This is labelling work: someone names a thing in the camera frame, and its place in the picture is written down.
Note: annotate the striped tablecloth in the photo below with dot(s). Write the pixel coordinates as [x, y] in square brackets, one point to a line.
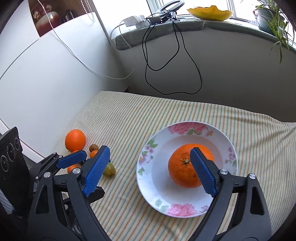
[142, 202]

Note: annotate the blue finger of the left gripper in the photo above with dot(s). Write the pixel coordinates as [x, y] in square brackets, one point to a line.
[96, 195]
[74, 158]

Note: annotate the floral white plate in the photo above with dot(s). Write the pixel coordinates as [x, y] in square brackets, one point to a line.
[165, 176]

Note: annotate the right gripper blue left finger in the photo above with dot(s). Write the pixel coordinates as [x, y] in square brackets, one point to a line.
[60, 209]

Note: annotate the tiny orange kumquat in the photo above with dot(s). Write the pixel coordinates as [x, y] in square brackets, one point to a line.
[93, 153]

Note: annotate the white cabinet panel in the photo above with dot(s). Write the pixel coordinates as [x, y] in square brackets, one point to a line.
[46, 81]

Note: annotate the yellow wavy bowl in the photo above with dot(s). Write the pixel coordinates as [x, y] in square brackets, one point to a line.
[211, 13]

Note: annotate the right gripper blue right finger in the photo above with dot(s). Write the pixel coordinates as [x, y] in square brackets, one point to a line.
[250, 219]

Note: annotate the large orange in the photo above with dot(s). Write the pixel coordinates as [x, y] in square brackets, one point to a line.
[180, 168]

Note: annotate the small brown kiwi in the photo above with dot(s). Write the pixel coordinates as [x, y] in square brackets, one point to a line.
[93, 147]

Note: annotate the white power strip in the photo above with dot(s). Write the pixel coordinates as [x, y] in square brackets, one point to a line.
[138, 21]

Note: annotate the potted spider plant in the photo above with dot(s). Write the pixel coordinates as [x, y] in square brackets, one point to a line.
[273, 20]

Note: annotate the medium orange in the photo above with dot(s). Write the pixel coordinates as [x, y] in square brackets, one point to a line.
[75, 140]

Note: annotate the green kiwi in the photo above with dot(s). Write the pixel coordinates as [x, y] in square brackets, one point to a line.
[109, 171]

